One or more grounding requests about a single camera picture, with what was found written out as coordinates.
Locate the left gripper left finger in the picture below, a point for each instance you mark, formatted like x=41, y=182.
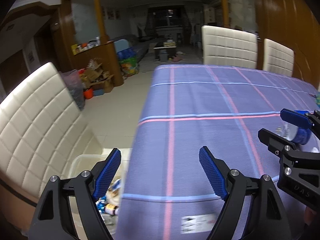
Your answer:
x=89, y=187

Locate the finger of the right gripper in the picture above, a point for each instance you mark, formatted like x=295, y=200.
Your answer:
x=275, y=143
x=305, y=121

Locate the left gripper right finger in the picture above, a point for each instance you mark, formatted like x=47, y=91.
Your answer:
x=230, y=186

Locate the blue can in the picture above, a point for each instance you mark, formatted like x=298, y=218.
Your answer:
x=298, y=135

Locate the brown supplement bottle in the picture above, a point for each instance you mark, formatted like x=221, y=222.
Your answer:
x=111, y=209

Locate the clear plastic wrapper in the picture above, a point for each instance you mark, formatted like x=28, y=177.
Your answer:
x=282, y=131

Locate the blue foil snack wrapper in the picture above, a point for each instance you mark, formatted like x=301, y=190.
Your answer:
x=101, y=204

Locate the clear plastic trash bin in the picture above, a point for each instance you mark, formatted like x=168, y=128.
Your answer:
x=87, y=162

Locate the person's right hand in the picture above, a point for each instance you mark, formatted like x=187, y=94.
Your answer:
x=311, y=217

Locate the green patterned tissue box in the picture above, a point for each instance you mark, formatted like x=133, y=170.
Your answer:
x=317, y=98

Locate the purple plaid tablecloth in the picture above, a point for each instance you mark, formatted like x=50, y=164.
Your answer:
x=166, y=193

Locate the near cream quilted chair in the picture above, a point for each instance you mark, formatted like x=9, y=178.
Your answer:
x=42, y=132

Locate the orange bucket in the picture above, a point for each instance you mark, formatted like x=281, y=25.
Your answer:
x=88, y=93

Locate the grey plastic bag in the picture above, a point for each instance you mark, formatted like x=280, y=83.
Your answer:
x=75, y=87

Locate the colourful printed bag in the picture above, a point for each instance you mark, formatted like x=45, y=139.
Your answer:
x=128, y=62

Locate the wooden partition counter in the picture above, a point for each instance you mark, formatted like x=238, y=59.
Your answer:
x=104, y=53

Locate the dark coffee table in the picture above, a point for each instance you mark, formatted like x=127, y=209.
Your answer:
x=164, y=53

